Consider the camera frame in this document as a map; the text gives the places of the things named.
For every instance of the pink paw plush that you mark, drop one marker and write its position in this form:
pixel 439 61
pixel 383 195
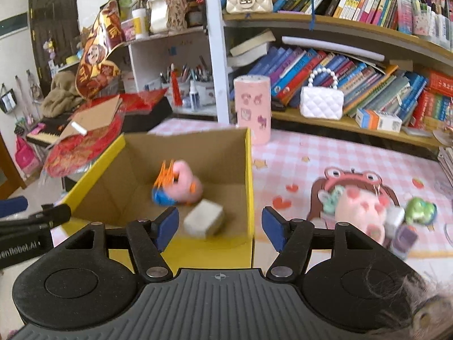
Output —
pixel 364 210

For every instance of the white foam block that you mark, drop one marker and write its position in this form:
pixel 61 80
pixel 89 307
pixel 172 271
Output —
pixel 204 220

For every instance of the pink cartoon desk mat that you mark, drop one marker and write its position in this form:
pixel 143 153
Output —
pixel 403 201

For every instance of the purple grey toy truck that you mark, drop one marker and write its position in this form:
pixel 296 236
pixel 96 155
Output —
pixel 403 241

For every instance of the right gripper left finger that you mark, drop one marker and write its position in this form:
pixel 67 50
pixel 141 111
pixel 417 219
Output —
pixel 148 239

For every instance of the pink cylinder pen holder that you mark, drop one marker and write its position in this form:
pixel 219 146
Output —
pixel 252 98

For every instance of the green frog toy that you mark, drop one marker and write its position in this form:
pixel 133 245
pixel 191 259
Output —
pixel 420 211

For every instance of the white charger box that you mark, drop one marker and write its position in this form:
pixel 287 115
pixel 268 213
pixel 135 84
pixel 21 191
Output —
pixel 395 216

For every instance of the row of shelf books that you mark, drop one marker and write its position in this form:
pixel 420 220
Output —
pixel 422 23

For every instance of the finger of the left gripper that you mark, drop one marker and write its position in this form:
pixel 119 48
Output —
pixel 12 206

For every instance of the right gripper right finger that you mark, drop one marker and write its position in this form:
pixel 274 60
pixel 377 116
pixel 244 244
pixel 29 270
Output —
pixel 291 239

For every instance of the orange white medicine box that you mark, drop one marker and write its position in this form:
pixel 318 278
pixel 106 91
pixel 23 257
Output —
pixel 378 121

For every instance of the red gold paper decoration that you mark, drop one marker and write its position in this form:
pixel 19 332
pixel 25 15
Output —
pixel 138 112

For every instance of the white quilted pearl handbag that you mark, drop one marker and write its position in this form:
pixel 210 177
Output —
pixel 325 103

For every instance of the blue plastic bag toy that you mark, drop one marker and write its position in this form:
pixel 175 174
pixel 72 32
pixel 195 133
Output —
pixel 160 198

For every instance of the white pen organizer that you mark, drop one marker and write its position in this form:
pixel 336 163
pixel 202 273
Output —
pixel 187 86

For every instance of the brown cardboard sheet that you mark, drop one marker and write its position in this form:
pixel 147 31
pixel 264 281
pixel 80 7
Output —
pixel 91 119

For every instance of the pink flamingo plush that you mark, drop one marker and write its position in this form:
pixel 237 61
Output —
pixel 179 183

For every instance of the yellow cardboard box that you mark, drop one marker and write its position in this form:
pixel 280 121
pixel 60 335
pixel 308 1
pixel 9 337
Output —
pixel 206 175

